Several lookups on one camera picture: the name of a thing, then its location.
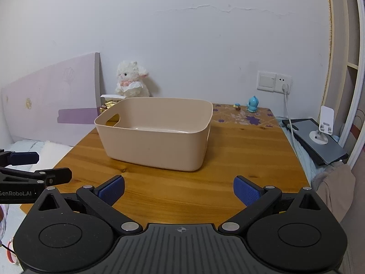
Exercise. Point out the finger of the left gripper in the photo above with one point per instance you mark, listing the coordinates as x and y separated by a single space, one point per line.
50 177
8 158

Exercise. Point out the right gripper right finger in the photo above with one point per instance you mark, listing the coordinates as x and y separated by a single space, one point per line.
286 232

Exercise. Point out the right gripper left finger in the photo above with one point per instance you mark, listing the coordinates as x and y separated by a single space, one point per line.
72 232

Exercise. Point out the white bed pillow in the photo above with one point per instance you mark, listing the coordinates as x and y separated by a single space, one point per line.
50 154

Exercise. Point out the grey brown clothing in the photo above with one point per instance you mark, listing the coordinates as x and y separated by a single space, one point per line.
335 185

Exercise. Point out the pink white shoe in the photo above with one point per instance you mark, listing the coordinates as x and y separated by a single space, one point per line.
11 256

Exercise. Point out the grey laptop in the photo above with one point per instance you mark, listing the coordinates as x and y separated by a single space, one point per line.
321 154

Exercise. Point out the gold tissue package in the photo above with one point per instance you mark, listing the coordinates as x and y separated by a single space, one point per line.
109 100

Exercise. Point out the white phone stand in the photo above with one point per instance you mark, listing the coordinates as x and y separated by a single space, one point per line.
325 128

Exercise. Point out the white plush lamb toy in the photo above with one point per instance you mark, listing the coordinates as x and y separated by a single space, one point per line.
130 78

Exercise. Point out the beige plastic storage bin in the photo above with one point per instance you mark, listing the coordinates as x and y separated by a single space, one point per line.
166 133

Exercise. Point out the blue bird figurine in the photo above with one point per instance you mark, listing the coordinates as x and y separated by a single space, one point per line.
252 104

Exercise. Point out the small mushroom figurine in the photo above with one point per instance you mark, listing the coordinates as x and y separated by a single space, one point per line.
237 107

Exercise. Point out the white wardrobe shelf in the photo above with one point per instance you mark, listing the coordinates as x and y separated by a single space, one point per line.
344 86

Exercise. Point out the white wall switch socket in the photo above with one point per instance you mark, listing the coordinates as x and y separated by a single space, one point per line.
274 82

